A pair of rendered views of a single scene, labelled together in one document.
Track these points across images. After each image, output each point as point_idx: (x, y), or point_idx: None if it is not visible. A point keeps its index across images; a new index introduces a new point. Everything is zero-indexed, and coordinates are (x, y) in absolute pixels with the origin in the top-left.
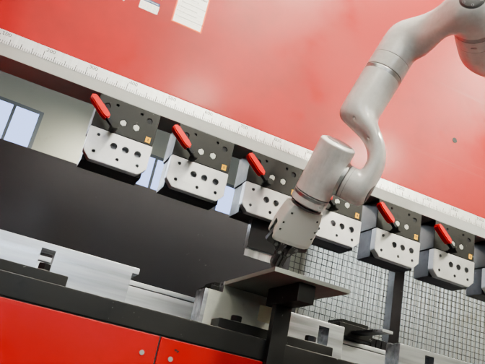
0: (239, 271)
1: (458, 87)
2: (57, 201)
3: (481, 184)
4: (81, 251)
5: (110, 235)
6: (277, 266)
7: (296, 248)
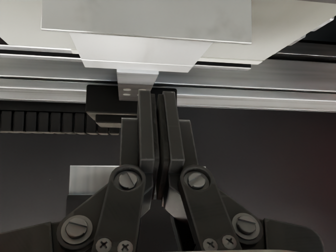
0: (61, 186)
1: None
2: (319, 204)
3: None
4: (277, 153)
5: (250, 182)
6: (155, 106)
7: (75, 246)
